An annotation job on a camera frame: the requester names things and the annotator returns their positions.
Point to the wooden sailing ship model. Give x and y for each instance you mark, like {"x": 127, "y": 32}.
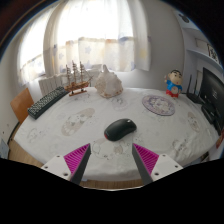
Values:
{"x": 77, "y": 86}

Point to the white star-print curtain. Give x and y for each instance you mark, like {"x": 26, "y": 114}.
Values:
{"x": 100, "y": 40}

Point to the black monitor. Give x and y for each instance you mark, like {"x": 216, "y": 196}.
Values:
{"x": 212, "y": 89}

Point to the black keyboard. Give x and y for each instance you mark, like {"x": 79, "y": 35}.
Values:
{"x": 46, "y": 101}

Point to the wooden chair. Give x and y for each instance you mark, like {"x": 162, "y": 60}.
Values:
{"x": 21, "y": 104}

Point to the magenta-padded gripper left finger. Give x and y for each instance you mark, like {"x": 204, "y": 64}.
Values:
{"x": 75, "y": 160}

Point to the large white conch shell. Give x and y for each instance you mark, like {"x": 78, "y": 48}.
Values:
{"x": 108, "y": 85}

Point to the white radiator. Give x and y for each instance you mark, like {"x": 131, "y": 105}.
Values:
{"x": 50, "y": 85}

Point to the round purple printed mouse pad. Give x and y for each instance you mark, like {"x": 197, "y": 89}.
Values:
{"x": 158, "y": 105}

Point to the cartoon boy figurine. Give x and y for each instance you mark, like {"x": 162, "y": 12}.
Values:
{"x": 174, "y": 84}

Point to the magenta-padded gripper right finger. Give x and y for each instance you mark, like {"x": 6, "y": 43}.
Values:
{"x": 149, "y": 160}

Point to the white printed tablecloth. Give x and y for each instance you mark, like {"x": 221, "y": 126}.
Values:
{"x": 156, "y": 133}

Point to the black computer mouse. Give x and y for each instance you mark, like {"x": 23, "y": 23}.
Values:
{"x": 119, "y": 129}

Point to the white wall shelf unit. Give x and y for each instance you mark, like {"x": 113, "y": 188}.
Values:
{"x": 203, "y": 46}

